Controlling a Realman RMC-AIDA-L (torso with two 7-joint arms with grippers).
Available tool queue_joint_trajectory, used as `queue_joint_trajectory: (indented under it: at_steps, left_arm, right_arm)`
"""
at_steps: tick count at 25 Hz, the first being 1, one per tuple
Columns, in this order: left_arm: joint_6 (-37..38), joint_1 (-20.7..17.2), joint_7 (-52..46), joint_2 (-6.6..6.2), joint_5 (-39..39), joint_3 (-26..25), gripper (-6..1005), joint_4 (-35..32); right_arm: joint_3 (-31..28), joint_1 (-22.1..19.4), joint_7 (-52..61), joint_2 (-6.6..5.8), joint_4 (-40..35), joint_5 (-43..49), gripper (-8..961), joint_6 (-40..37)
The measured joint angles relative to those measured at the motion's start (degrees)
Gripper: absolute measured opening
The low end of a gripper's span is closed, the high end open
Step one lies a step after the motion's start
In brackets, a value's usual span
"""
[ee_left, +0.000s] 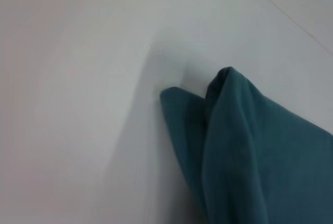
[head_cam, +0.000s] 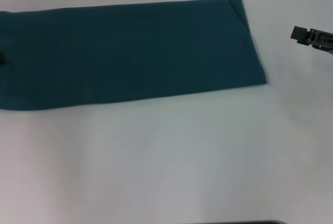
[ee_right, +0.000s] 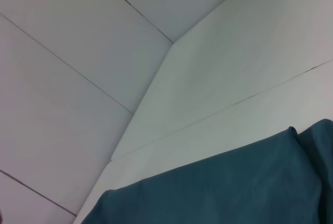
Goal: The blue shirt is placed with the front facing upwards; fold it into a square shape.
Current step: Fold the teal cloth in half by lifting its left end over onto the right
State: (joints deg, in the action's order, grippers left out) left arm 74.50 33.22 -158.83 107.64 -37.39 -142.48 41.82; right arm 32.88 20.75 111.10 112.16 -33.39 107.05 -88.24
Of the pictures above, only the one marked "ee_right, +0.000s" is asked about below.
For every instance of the teal t-shirt with FREE print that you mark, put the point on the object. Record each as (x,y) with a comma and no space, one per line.
(234,182)

